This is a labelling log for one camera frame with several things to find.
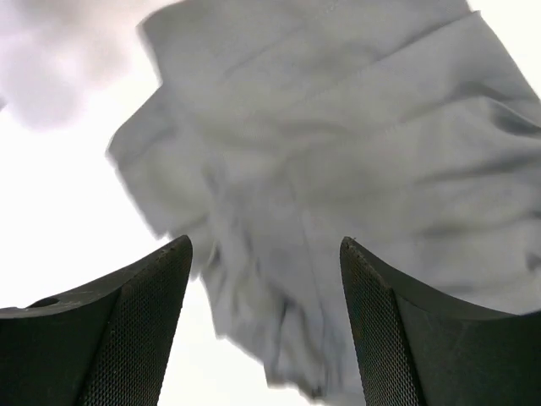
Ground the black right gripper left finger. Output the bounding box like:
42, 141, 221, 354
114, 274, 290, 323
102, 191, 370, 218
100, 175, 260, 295
1, 236, 193, 406

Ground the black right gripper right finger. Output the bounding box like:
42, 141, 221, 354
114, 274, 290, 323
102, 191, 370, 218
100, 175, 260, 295
340, 238, 540, 406

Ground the grey skirt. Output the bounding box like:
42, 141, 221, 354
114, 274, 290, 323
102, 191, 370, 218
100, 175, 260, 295
109, 1, 540, 405

